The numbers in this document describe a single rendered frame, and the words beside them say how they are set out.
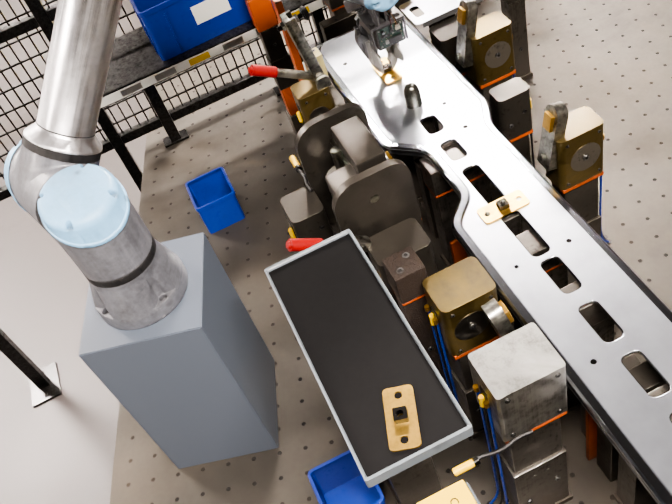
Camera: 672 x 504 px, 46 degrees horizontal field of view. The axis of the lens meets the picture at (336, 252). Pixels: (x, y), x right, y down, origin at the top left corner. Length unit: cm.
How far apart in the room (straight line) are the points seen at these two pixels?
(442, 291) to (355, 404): 26
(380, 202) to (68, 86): 49
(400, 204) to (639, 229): 63
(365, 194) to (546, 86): 94
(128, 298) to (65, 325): 176
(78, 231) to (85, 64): 24
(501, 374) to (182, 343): 49
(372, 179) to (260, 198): 79
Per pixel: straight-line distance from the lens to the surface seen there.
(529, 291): 125
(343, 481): 146
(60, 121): 124
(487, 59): 169
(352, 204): 121
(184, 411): 141
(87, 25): 120
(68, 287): 309
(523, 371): 104
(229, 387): 135
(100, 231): 114
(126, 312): 124
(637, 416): 114
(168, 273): 124
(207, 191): 197
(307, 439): 152
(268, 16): 186
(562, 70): 210
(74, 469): 262
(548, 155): 142
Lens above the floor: 200
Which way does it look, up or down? 47 degrees down
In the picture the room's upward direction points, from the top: 21 degrees counter-clockwise
